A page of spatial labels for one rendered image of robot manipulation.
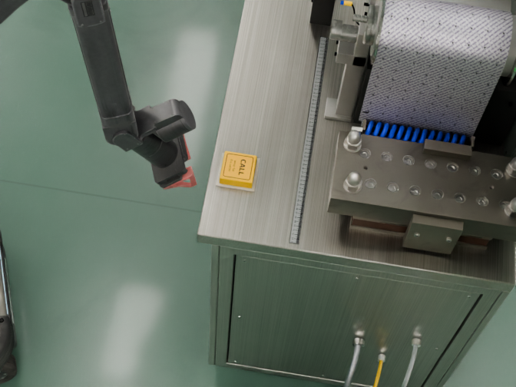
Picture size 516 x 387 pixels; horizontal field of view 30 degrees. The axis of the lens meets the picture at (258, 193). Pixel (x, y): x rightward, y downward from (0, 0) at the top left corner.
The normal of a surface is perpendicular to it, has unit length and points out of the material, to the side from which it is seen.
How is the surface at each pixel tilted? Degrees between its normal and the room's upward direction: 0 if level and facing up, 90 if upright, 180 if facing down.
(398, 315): 90
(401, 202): 0
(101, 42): 90
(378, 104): 90
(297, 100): 0
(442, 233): 90
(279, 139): 0
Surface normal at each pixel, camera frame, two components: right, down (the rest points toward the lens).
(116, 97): 0.28, 0.82
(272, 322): -0.15, 0.86
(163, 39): 0.05, -0.48
